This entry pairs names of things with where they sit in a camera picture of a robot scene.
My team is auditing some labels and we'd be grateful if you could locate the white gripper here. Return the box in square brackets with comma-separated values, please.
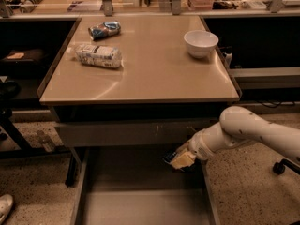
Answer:
[170, 130, 214, 170]

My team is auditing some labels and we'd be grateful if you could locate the dark blue rxbar wrapper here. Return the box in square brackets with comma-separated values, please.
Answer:
[163, 151, 177, 164]

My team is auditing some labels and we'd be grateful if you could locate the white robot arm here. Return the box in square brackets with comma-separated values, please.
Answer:
[165, 106, 300, 170]

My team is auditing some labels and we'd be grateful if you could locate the open grey middle drawer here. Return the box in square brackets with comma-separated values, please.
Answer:
[70, 145, 221, 225]

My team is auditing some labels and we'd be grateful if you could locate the grey drawer cabinet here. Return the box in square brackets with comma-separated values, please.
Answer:
[36, 14, 243, 225]

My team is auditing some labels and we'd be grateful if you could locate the closed grey top drawer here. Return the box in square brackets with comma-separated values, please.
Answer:
[55, 118, 218, 147]

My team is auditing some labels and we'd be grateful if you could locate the black office chair base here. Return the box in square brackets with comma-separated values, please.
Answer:
[273, 158, 300, 175]

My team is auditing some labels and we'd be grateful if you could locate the white ceramic bowl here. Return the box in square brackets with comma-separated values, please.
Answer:
[184, 30, 218, 58]

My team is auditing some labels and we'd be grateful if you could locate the crushed blue soda can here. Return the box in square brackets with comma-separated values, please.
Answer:
[88, 21, 121, 41]

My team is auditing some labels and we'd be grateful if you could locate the white shoe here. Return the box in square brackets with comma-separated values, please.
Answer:
[0, 194, 14, 225]

